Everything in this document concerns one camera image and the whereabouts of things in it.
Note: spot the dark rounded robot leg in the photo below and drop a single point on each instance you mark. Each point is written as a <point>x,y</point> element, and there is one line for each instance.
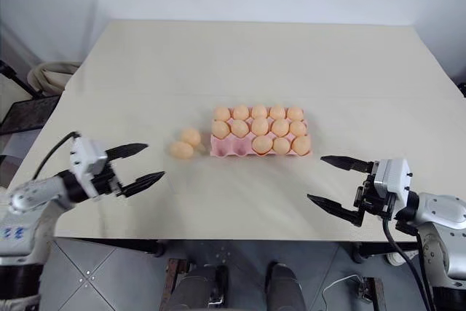
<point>198,289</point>
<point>285,287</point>

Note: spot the black table leg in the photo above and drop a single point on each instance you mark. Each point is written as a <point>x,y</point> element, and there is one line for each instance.
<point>160,247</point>
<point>358,252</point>

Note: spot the orange egg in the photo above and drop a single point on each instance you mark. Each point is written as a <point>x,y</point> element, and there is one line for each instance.
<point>277,111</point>
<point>301,145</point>
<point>240,111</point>
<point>260,126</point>
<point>298,127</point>
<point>221,113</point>
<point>280,127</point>
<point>259,111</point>
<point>281,145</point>
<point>220,129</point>
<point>181,150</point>
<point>295,112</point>
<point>190,136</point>
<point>262,144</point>
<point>240,127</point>

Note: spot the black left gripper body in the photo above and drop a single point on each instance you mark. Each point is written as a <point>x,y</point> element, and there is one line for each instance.
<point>105,183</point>

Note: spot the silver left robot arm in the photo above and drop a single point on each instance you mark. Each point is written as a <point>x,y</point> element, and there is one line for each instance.
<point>34,191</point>

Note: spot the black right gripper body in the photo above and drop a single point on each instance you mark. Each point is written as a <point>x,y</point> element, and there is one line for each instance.
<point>371,200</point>

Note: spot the white shoe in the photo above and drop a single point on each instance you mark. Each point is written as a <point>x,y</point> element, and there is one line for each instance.
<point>397,258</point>

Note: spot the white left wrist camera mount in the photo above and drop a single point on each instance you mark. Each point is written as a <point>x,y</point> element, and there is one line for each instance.
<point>85,158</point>

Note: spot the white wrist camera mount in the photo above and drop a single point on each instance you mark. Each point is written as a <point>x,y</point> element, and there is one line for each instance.
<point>391,176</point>
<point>85,158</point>

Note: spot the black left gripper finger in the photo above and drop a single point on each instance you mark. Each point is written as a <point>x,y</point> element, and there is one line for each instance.
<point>142,183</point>
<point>127,149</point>

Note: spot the black stand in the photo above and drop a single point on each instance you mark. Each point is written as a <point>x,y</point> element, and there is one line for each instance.
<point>14,76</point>

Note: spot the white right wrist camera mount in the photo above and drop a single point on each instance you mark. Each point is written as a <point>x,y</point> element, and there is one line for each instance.
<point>391,176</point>

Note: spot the pink egg carton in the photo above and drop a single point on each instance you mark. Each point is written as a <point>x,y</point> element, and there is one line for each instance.
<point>233,147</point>

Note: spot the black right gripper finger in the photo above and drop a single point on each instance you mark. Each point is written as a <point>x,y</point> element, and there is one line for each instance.
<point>349,163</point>
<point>338,209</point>

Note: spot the rusty metal bracket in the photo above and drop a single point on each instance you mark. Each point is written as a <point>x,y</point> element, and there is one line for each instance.
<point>176,274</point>
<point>371,294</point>

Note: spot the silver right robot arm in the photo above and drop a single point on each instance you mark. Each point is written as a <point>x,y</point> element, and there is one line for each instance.
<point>440,207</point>

